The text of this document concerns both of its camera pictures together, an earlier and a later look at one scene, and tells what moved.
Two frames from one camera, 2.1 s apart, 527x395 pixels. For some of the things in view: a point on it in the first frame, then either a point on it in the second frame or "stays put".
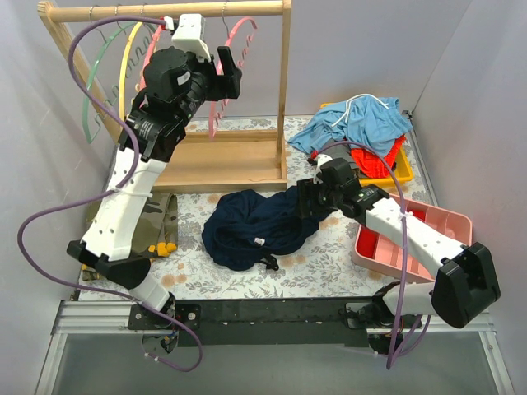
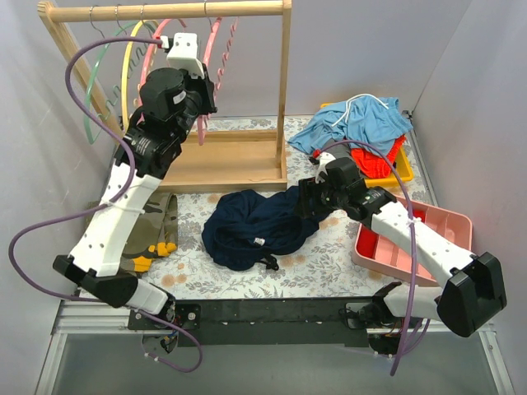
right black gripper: [307, 199] stays put
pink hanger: [217, 107] → [202, 118]
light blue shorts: [370, 123] stays put
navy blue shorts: [244, 230] stays put
